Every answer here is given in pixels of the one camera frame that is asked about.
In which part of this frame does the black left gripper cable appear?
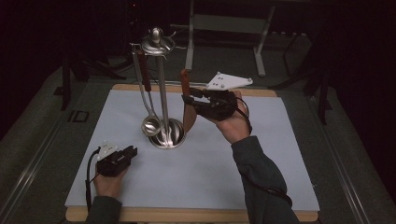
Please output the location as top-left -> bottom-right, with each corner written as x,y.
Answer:
84,147 -> 102,213

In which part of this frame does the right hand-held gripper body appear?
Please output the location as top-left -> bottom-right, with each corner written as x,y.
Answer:
199,71 -> 254,122

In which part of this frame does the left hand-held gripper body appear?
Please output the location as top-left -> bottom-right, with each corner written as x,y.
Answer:
96,141 -> 134,178

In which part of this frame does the black rectangular floor frame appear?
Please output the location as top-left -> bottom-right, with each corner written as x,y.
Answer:
67,109 -> 91,123

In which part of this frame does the steel utensil rack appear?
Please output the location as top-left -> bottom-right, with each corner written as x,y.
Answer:
136,27 -> 187,150

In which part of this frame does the black metal stand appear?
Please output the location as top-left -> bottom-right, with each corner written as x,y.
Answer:
269,18 -> 334,126
53,46 -> 127,112

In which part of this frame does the person's left hand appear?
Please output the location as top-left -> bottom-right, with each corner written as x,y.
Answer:
92,167 -> 129,199

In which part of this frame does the large steel ladle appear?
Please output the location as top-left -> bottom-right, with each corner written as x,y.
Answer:
130,42 -> 163,137

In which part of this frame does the white metal stand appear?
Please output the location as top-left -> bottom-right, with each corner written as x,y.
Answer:
184,0 -> 276,78

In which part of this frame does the person's right hand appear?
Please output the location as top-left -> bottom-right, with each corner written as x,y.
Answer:
214,90 -> 253,145

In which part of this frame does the white table mat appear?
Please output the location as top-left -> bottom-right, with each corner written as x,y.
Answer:
64,89 -> 321,213

